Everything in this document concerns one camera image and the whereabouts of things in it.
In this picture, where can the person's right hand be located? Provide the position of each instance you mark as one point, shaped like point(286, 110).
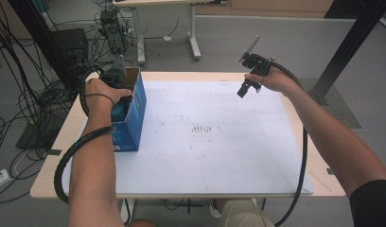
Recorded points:
point(276, 81)

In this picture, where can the black floor base plate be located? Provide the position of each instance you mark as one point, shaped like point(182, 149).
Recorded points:
point(33, 138)

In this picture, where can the grey computer tower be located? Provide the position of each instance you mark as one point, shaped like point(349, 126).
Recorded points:
point(114, 31)

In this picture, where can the white background desk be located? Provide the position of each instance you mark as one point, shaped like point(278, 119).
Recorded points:
point(194, 38)

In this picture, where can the black slanted frame post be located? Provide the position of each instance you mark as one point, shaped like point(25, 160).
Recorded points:
point(46, 44)

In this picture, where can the black wrist band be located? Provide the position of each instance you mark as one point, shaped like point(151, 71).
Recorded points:
point(101, 94)

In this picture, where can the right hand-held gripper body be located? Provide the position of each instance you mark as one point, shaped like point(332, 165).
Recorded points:
point(259, 64)

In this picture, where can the white table sheet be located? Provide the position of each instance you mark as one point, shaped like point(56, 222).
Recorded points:
point(232, 157)

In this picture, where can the blue cardboard box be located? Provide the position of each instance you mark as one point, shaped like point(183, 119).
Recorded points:
point(134, 119)

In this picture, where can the black frame post with foot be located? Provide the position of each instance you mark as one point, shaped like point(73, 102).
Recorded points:
point(348, 47)

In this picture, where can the black equipment box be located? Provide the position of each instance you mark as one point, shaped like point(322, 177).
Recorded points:
point(71, 44)

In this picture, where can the person's bare knee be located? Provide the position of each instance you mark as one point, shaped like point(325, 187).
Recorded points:
point(143, 223)

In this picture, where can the black tape strip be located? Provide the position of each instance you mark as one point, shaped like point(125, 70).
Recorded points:
point(54, 152)

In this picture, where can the white table leg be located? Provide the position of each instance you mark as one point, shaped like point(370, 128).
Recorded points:
point(128, 209)

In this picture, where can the small black tape piece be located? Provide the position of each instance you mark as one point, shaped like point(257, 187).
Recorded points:
point(330, 171)

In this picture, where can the person's khaki shorts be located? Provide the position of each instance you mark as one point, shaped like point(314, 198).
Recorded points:
point(241, 214)

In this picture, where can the person's black sleeve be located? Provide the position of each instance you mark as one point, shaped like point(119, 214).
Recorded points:
point(375, 205)

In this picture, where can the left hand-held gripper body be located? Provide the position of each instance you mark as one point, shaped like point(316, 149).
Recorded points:
point(117, 77)

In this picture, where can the person's left hand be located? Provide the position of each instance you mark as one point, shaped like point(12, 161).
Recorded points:
point(99, 94)

